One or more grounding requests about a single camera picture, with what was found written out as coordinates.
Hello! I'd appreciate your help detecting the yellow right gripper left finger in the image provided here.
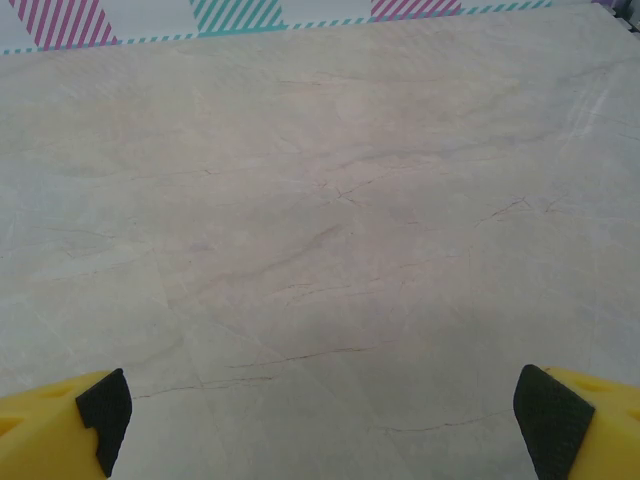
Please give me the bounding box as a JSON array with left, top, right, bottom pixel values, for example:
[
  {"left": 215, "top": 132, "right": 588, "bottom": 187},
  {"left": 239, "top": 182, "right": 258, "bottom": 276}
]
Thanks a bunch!
[{"left": 0, "top": 368, "right": 134, "bottom": 480}]

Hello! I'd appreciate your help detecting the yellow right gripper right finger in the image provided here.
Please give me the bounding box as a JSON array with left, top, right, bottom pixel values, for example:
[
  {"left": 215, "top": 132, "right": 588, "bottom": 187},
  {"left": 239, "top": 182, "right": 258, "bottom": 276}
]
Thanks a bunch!
[{"left": 513, "top": 363, "right": 640, "bottom": 480}]

